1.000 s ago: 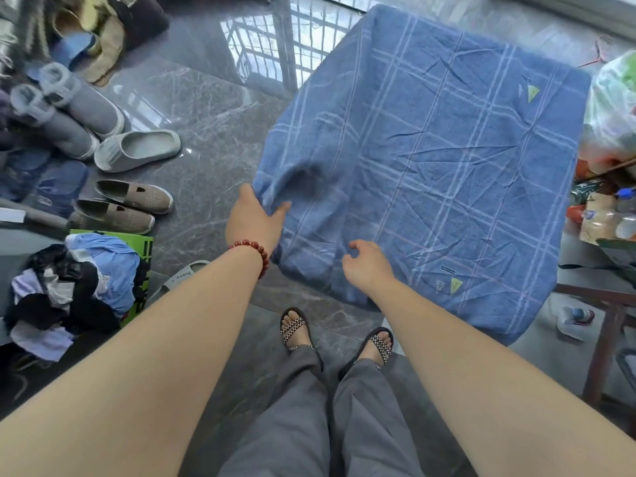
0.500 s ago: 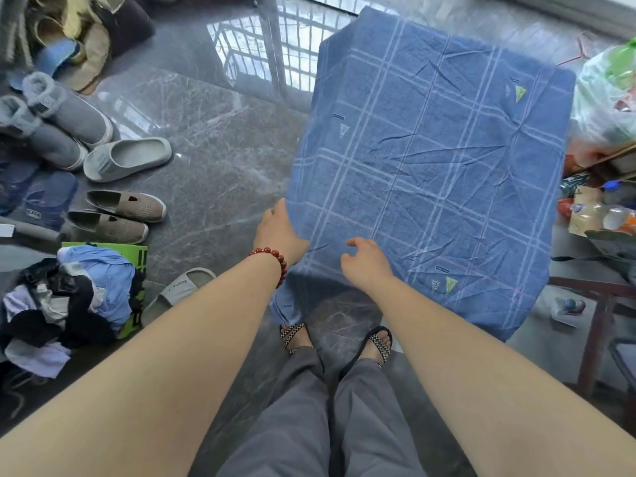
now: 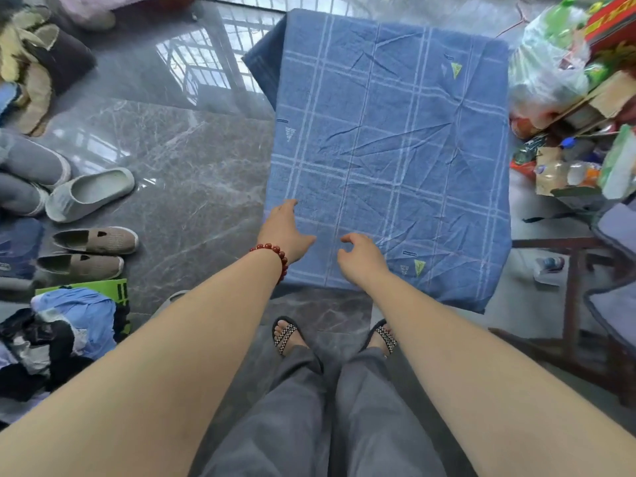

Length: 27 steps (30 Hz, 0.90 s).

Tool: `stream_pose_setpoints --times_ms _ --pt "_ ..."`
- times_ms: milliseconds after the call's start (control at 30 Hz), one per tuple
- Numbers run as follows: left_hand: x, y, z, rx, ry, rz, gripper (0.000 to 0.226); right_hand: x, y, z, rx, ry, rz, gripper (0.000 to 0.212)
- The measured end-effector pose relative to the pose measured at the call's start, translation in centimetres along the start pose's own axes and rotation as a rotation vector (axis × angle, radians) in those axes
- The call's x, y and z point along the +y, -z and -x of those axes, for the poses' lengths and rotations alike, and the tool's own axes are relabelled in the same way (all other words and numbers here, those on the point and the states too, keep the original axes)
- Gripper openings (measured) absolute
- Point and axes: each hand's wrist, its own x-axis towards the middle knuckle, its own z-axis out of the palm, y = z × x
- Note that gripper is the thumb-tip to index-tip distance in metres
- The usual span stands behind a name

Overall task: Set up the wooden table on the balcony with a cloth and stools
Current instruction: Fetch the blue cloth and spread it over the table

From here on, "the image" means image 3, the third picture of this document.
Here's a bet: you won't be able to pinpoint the person's right hand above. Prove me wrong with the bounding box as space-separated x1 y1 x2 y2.
337 233 394 292

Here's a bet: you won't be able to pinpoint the person's left hand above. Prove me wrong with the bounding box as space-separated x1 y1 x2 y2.
256 198 318 266

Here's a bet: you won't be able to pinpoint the blue lined cloth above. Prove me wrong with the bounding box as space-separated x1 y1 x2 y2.
242 8 513 315

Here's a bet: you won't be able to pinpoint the person's right forearm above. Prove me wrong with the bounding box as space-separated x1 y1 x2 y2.
365 272 636 477

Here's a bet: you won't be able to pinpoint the person's left forearm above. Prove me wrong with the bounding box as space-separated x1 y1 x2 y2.
0 252 284 477

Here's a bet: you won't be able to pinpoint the person's grey trousers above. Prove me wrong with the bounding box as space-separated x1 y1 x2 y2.
198 344 448 477

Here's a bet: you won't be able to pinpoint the black white woven sandal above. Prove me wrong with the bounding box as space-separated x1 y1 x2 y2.
272 316 324 373
358 319 398 361

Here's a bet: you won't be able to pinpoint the beige rubber slipper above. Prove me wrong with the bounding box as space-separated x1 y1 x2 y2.
151 290 192 319

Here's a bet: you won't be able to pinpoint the green printed bag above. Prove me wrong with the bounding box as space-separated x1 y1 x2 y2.
34 278 133 339

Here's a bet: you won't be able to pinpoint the red plastic wrapper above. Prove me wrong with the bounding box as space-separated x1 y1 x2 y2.
510 161 539 182

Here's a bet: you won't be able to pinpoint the white blue wrapper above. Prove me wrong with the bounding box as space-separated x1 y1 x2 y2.
532 255 567 288

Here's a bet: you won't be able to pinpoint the dark drink can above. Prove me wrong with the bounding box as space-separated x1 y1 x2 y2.
512 135 550 166

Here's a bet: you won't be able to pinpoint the grey rubber slipper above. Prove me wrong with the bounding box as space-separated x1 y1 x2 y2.
44 167 136 224

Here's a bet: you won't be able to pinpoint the dark wooden side chair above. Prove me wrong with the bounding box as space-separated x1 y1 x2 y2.
489 237 636 408

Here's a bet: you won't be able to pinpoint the clear plastic bottle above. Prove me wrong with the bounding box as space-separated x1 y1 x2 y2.
534 161 602 188

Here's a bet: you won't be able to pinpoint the blue capped plastic bottle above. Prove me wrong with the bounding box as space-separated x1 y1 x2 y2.
560 136 597 162

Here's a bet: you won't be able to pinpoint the pile of mixed clothes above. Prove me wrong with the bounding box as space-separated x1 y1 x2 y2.
0 286 131 425

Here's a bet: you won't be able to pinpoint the black quilted bear print jacket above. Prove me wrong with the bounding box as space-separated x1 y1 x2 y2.
524 201 636 363

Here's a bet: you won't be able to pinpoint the white plastic bag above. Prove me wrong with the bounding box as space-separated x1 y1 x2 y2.
507 4 592 130

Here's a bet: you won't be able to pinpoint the grey fabric slipper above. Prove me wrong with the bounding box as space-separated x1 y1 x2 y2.
0 172 50 218
0 131 73 190

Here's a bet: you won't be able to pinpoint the navy fabric bag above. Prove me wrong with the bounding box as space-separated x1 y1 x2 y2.
0 218 44 289

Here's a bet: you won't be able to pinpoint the green white carton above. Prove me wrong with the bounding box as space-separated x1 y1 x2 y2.
551 125 636 212

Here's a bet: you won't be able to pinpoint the white cloth bundle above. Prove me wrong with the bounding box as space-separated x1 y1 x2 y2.
79 9 118 31

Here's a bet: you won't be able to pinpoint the pink folded umbrella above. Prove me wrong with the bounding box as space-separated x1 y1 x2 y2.
57 0 160 18

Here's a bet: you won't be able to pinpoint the heap of worn shoes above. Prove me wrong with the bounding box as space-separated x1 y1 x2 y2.
0 4 98 137

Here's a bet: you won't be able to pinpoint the green drink can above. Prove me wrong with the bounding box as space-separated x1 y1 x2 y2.
584 59 612 90

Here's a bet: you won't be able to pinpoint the green plastic bottle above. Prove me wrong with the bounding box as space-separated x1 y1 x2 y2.
541 0 580 48

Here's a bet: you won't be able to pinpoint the red printed carton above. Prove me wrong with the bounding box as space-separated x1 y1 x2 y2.
584 0 636 45

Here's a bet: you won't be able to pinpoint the red bead bracelet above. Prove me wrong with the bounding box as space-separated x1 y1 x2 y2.
248 242 290 286

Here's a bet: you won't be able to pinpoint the pink wire hanger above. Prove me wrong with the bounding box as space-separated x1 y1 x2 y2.
494 0 535 39

